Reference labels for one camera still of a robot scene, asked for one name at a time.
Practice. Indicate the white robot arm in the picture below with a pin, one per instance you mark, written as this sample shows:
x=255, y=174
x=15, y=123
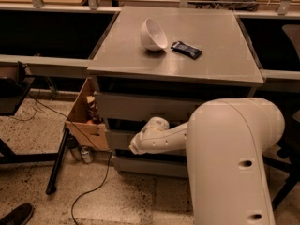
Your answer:
x=224, y=140

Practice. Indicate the grey top drawer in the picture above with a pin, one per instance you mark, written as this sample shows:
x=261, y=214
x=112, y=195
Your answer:
x=142, y=108

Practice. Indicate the grey drawer cabinet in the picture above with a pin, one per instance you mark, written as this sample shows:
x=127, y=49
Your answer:
x=165, y=62

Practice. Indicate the brown item in box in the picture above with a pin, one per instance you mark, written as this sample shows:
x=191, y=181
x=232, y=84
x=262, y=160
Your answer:
x=93, y=109

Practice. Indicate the cardboard box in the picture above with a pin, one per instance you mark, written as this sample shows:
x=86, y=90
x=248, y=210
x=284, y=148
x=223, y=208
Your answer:
x=80, y=124

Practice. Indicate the dark blue snack packet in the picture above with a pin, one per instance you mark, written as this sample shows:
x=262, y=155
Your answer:
x=185, y=49

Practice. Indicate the white bowl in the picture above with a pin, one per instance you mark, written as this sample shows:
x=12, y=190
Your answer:
x=152, y=36

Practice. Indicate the silver can on floor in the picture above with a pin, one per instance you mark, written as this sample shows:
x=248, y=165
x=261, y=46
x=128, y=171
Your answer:
x=86, y=154

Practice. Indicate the dark bottle on floor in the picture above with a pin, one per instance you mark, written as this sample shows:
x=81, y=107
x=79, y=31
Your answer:
x=73, y=147

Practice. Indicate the black office chair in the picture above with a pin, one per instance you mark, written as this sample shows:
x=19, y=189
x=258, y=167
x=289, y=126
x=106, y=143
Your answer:
x=289, y=151

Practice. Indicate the dark shoe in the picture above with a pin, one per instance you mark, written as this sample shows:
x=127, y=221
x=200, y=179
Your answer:
x=18, y=216

